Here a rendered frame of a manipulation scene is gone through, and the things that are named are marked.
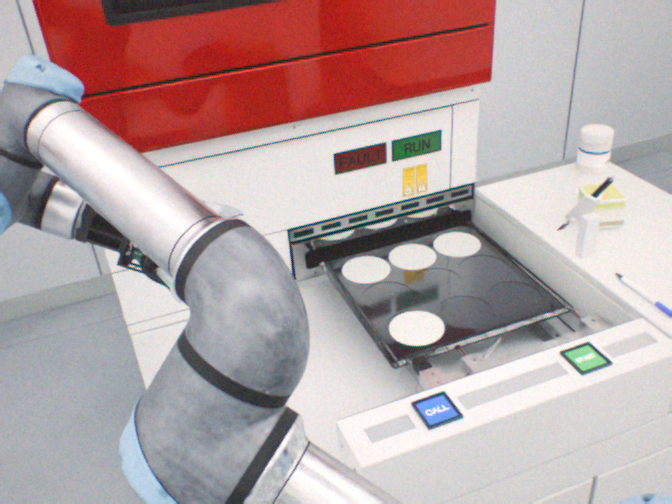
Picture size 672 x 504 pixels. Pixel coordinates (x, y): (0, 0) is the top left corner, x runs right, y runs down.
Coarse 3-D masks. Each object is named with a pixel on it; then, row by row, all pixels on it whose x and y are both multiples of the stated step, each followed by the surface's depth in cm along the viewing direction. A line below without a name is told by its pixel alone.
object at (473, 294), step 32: (352, 256) 146; (384, 256) 145; (448, 256) 144; (480, 256) 143; (352, 288) 136; (384, 288) 136; (416, 288) 135; (448, 288) 134; (480, 288) 133; (512, 288) 133; (384, 320) 127; (448, 320) 126; (480, 320) 125; (512, 320) 124; (416, 352) 119
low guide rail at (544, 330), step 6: (534, 324) 132; (540, 324) 131; (546, 324) 131; (534, 330) 133; (540, 330) 131; (546, 330) 129; (552, 330) 129; (540, 336) 131; (546, 336) 129; (552, 336) 128; (558, 336) 127
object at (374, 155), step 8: (384, 144) 141; (352, 152) 139; (360, 152) 139; (368, 152) 140; (376, 152) 141; (384, 152) 142; (336, 160) 138; (344, 160) 139; (352, 160) 140; (360, 160) 140; (368, 160) 141; (376, 160) 142; (384, 160) 143; (336, 168) 139; (344, 168) 140; (352, 168) 141
